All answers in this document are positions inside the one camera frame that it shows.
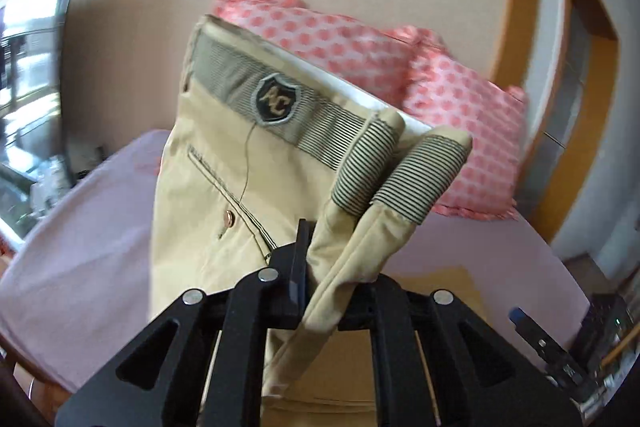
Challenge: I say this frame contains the small pink polka-dot pillow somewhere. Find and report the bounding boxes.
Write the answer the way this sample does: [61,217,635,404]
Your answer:
[399,26,532,223]

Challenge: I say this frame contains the large pink polka-dot pillow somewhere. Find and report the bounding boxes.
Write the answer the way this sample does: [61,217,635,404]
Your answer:
[213,0,412,107]

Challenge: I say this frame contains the wooden door frame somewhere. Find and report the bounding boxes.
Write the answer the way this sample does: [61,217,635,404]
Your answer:
[491,0,620,242]

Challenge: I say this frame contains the khaki tan pants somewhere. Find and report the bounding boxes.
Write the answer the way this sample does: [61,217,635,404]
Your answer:
[150,15,473,426]

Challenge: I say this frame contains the lavender bed sheet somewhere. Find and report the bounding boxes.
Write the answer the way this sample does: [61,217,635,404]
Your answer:
[1,130,589,391]

